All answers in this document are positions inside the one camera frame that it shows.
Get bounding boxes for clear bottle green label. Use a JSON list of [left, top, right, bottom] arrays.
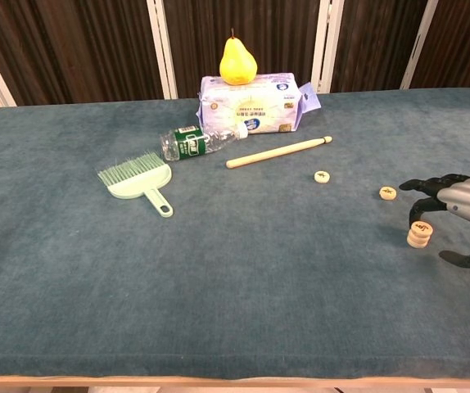
[[159, 122, 249, 162]]

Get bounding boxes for blue table cloth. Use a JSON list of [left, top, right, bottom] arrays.
[[0, 87, 470, 380]]

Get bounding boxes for dark slatted screen panel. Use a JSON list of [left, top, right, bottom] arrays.
[[0, 0, 177, 108], [400, 0, 470, 90], [312, 0, 439, 94], [147, 0, 334, 99]]

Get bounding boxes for wooden drumstick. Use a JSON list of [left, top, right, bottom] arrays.
[[225, 135, 333, 170]]

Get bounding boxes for yellow pear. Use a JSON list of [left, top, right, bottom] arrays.
[[219, 27, 258, 86]]

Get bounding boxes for mint green hand brush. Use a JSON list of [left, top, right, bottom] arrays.
[[97, 151, 174, 219]]

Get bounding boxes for purple white tissue pack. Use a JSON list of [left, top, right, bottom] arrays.
[[196, 72, 323, 135]]

